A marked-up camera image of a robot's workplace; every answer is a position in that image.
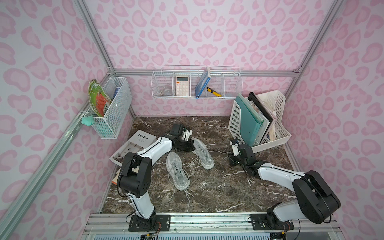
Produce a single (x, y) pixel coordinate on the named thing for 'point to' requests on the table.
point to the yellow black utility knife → (214, 92)
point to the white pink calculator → (182, 86)
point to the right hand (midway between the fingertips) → (229, 153)
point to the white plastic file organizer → (279, 133)
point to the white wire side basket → (110, 126)
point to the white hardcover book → (139, 140)
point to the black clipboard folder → (253, 97)
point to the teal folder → (251, 120)
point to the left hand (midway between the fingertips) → (194, 145)
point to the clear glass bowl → (167, 92)
